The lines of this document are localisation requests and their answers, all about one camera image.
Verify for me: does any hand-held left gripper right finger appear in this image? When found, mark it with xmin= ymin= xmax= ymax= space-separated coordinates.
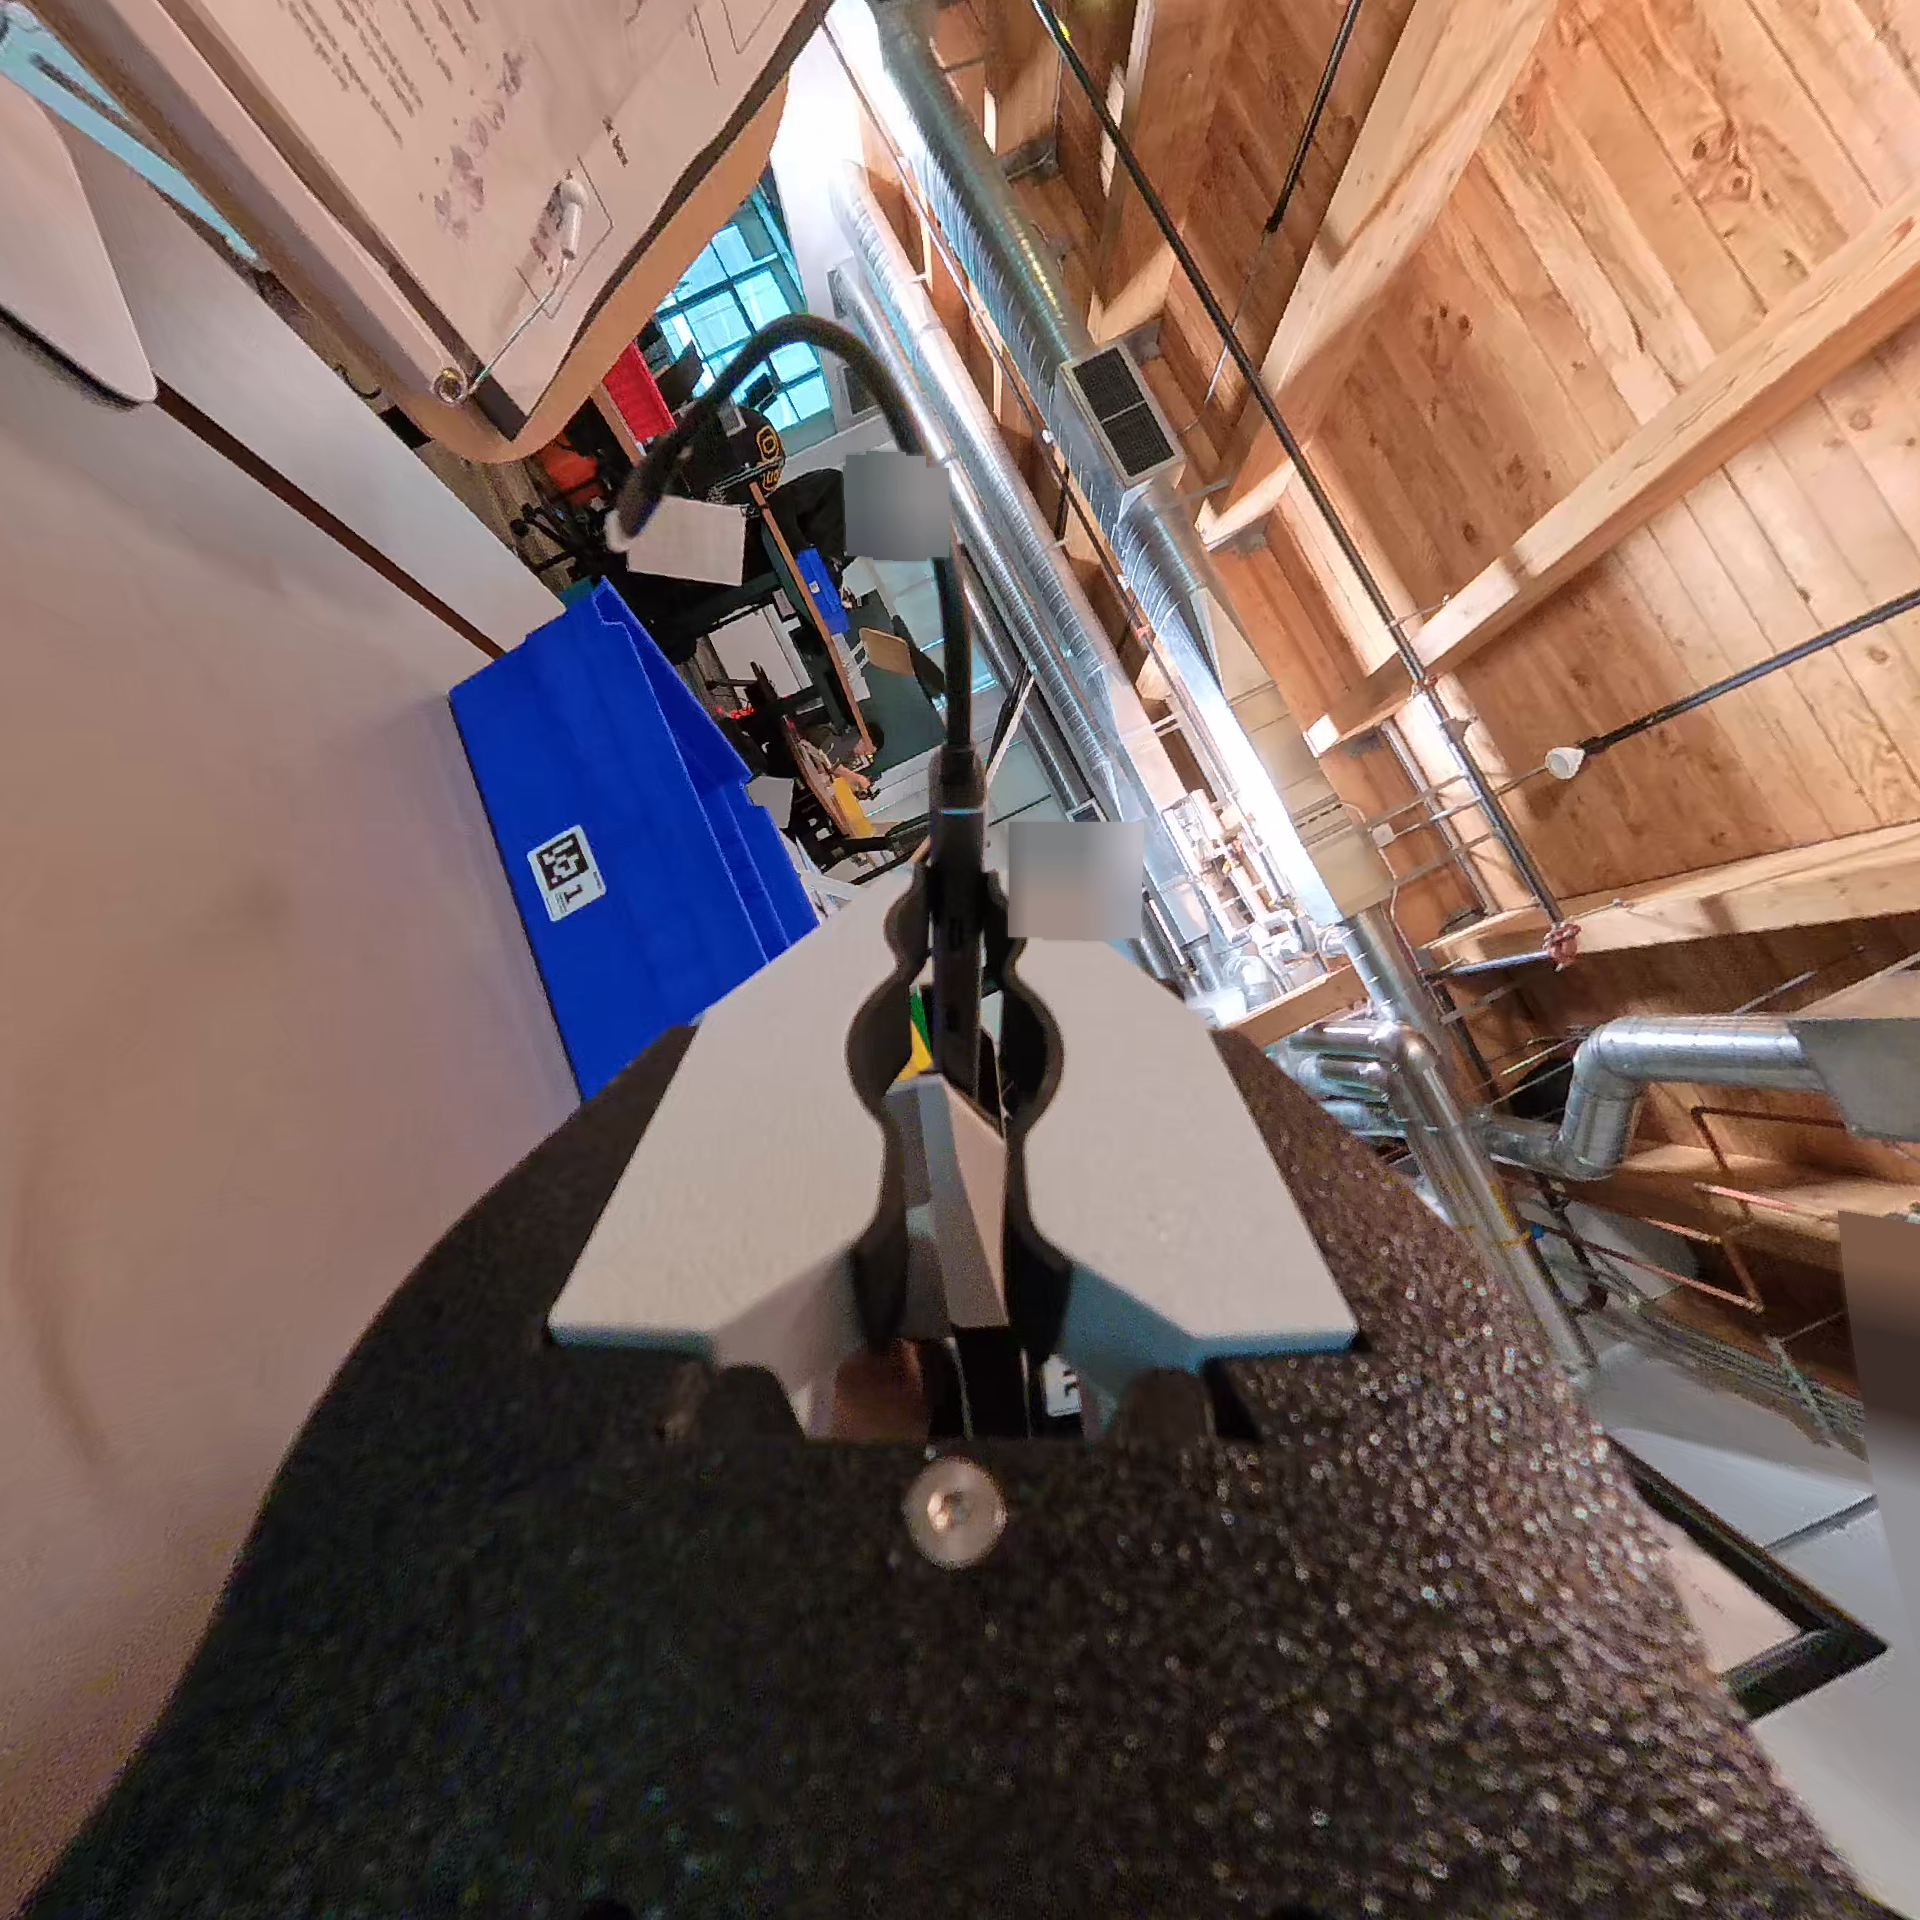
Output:
xmin=984 ymin=883 xmax=1363 ymax=1367

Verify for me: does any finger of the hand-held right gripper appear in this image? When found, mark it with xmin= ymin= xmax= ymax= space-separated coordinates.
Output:
xmin=884 ymin=1078 xmax=1008 ymax=1334

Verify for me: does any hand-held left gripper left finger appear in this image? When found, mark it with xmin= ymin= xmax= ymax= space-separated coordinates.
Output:
xmin=545 ymin=883 xmax=930 ymax=1365

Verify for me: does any black hub cable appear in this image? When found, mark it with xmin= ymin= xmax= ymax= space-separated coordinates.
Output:
xmin=603 ymin=313 xmax=993 ymax=781

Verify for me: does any silver pipe elbow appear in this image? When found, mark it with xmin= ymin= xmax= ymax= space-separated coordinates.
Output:
xmin=1272 ymin=1013 xmax=1920 ymax=1189

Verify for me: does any grey panel stand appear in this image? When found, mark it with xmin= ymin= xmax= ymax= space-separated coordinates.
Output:
xmin=626 ymin=497 xmax=749 ymax=589

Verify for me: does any wooden document stand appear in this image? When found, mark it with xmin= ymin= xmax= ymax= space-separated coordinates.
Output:
xmin=0 ymin=0 xmax=834 ymax=466

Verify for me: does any white instruction sheet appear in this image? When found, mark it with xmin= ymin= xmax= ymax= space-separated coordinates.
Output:
xmin=167 ymin=0 xmax=819 ymax=409

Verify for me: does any silver ventilation duct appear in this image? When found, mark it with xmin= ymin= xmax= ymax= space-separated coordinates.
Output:
xmin=825 ymin=0 xmax=1599 ymax=1375

